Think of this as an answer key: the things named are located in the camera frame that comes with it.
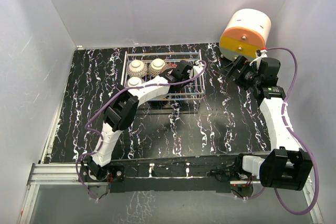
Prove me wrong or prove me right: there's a red patterned bowl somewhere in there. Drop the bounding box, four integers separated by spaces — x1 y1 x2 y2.
161 62 177 73

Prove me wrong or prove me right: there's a white wire dish rack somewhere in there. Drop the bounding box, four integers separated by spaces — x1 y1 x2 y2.
121 50 205 102

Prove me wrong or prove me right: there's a purple striped bowl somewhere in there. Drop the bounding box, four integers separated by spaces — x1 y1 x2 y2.
124 77 145 88

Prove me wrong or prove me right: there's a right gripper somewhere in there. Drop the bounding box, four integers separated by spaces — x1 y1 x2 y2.
218 56 262 91

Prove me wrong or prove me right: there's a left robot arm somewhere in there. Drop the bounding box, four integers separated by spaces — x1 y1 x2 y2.
78 60 195 182

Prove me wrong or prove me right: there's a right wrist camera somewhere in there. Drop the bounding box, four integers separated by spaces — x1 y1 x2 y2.
249 48 267 68

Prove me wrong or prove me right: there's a round drawer cabinet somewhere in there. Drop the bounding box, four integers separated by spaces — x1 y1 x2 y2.
219 8 271 61

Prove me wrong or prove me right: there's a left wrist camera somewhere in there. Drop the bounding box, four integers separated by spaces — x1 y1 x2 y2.
189 60 207 80

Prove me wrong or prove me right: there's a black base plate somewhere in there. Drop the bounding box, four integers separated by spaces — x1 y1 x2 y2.
106 155 263 195

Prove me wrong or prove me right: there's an aluminium frame rail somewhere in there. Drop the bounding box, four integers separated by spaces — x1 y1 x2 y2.
17 58 325 224

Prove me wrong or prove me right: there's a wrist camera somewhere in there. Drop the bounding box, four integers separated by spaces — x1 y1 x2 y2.
189 60 207 80
249 48 267 68

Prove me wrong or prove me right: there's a brown scale patterned bowl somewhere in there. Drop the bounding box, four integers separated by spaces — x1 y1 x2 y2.
148 58 165 77

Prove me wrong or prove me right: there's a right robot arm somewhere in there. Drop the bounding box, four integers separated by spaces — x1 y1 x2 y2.
220 56 313 191

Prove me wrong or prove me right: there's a brown spoke patterned bowl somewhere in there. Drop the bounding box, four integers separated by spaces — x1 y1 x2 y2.
127 60 148 78

